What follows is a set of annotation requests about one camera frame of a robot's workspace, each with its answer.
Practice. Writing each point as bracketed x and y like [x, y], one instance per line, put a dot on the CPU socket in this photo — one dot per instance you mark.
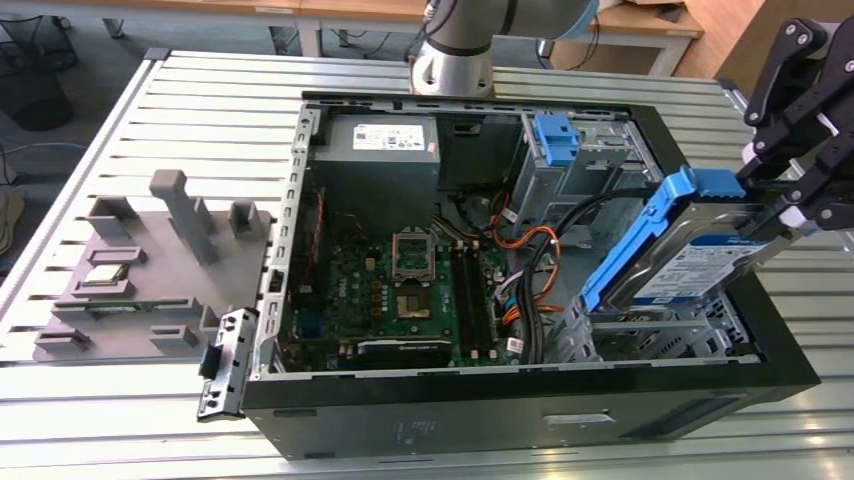
[413, 306]

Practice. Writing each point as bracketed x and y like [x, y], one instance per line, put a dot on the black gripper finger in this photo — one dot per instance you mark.
[794, 55]
[830, 180]

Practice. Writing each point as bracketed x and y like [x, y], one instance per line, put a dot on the hard disk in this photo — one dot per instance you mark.
[687, 265]

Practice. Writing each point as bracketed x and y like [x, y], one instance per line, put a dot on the grey power supply unit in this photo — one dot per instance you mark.
[373, 175]

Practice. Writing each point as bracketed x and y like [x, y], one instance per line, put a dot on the black open PC case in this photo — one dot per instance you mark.
[467, 415]

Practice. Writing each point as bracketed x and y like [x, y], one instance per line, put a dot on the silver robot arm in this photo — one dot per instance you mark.
[454, 70]

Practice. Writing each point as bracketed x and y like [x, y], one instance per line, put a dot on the wooden cabinet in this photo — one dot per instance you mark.
[760, 25]

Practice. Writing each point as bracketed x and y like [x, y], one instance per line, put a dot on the metal disk bay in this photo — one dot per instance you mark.
[647, 326]

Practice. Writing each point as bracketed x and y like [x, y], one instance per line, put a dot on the silver CPU chip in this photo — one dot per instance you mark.
[105, 275]

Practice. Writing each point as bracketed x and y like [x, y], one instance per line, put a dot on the green motherboard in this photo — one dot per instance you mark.
[353, 300]

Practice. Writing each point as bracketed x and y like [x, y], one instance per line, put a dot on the black RAM slot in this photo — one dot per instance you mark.
[470, 300]
[462, 300]
[478, 300]
[486, 300]

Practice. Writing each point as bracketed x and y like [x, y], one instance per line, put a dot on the green RAM stick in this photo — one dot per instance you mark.
[116, 309]

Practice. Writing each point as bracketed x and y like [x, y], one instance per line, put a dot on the grey metal drive cage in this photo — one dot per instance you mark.
[587, 175]

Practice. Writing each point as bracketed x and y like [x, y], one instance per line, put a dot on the black graphics card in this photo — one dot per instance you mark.
[400, 350]

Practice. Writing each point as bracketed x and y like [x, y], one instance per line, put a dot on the blue motherboard connector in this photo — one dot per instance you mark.
[309, 325]

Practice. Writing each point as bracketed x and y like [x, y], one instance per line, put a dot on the metal expansion slot latch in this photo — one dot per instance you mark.
[227, 360]

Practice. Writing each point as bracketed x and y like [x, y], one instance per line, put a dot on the wooden desk white legs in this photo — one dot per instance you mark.
[656, 27]
[220, 6]

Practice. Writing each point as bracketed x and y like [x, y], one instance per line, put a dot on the black mesh bin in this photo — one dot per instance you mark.
[43, 105]

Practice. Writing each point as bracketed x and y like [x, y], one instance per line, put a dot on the grey parts rack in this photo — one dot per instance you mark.
[167, 280]

